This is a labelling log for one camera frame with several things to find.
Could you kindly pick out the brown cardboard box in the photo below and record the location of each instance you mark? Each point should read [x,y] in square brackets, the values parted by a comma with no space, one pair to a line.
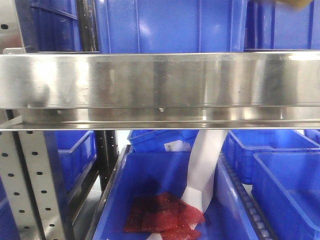
[296,4]

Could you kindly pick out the stainless steel shelf beam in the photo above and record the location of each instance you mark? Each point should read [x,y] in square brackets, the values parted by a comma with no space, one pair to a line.
[233,90]

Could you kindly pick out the perforated steel shelf upright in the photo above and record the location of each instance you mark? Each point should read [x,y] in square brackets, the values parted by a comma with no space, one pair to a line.
[32,175]

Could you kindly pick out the blue bin behind centre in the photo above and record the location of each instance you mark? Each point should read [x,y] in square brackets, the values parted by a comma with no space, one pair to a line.
[165,140]

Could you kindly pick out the blue bin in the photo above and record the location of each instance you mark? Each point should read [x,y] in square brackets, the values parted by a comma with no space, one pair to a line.
[286,187]
[76,149]
[165,140]
[152,173]
[240,145]

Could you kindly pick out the white paper strip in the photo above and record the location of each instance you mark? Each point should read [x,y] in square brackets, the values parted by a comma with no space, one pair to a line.
[201,168]

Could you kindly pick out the blue bin lower centre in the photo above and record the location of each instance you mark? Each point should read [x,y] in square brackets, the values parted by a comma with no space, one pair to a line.
[152,173]

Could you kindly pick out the blue bin behind right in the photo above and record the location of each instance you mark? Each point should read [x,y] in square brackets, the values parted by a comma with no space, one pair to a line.
[240,145]

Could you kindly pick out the blue bin lower left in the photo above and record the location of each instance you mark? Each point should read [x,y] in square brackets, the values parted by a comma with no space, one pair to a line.
[76,149]

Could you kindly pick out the large blue crate upper centre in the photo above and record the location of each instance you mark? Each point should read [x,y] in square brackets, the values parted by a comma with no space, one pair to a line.
[170,26]

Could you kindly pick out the blue bin lower right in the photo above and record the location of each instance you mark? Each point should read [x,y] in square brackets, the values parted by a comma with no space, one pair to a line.
[286,187]

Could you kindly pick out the blue crate upper right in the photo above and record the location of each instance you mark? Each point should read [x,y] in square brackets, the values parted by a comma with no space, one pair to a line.
[275,25]

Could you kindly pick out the blue crate upper left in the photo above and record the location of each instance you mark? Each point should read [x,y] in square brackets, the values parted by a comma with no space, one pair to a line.
[56,25]

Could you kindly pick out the black roller track rail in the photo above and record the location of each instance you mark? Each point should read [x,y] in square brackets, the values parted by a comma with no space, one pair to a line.
[262,231]

